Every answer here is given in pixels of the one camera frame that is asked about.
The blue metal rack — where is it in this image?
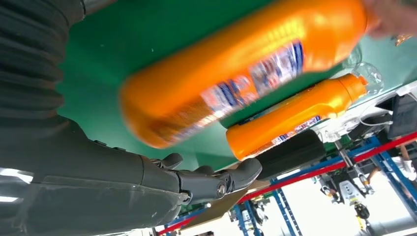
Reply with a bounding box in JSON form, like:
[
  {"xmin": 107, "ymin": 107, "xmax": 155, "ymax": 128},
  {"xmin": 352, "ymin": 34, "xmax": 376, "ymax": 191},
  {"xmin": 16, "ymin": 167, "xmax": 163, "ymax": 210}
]
[{"xmin": 163, "ymin": 135, "xmax": 417, "ymax": 236}]

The black tablet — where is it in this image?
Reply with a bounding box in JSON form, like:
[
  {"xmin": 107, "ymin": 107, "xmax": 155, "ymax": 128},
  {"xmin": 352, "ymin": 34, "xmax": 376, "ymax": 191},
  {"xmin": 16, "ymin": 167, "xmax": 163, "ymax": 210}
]
[{"xmin": 374, "ymin": 92, "xmax": 417, "ymax": 141}]

